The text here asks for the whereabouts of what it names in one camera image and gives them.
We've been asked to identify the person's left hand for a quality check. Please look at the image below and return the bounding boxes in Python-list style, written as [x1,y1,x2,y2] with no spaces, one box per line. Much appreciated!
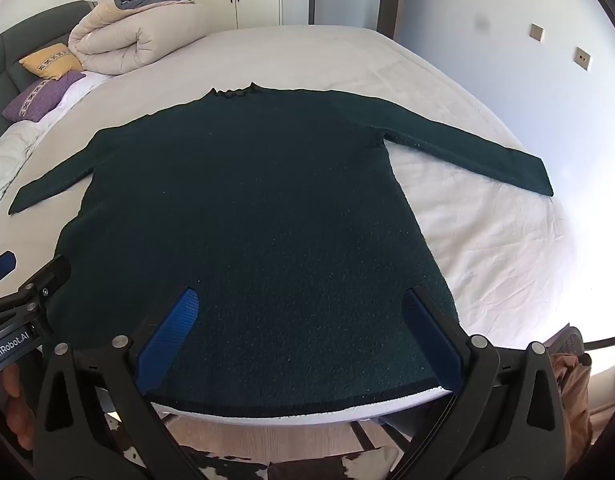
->
[0,361,39,452]

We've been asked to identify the dark green fleece blanket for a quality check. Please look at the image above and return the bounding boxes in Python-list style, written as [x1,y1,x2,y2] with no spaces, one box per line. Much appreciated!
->
[8,81,554,418]

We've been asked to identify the grey ribbed object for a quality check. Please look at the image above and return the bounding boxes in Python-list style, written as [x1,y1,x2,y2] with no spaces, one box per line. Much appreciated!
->
[545,325,585,366]

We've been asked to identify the person's tan pants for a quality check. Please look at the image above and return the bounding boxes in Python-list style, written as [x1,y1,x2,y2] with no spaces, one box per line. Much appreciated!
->
[550,352,595,461]

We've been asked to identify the rolled beige duvet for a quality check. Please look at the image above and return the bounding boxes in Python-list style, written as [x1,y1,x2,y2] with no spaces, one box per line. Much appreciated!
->
[68,0,213,77]

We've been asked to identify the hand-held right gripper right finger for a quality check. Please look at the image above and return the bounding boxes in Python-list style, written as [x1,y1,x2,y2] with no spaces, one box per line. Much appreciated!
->
[387,286,581,480]

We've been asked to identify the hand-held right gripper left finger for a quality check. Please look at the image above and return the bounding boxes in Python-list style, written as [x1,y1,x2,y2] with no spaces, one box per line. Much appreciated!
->
[32,287,201,480]

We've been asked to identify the bed with white sheet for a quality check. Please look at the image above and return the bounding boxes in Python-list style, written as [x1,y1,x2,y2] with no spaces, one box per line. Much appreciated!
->
[0,24,595,423]

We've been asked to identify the purple patterned pillow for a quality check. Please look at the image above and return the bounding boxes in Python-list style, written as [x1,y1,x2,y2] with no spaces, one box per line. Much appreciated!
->
[2,71,87,122]

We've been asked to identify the dark grey headboard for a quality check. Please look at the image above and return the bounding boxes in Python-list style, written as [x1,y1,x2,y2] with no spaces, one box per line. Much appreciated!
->
[0,0,98,131]

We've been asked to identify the yellow patterned pillow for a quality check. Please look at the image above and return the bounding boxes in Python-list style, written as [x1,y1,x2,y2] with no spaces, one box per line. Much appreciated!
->
[19,43,83,81]

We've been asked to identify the white pillow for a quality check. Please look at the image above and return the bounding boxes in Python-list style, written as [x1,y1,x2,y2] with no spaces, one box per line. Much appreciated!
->
[48,71,116,116]

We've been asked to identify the white quilt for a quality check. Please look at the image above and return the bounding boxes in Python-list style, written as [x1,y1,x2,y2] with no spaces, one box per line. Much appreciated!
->
[0,120,48,221]

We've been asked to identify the cowhide rug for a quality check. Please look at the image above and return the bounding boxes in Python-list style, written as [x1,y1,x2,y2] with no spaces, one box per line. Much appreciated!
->
[108,410,403,480]

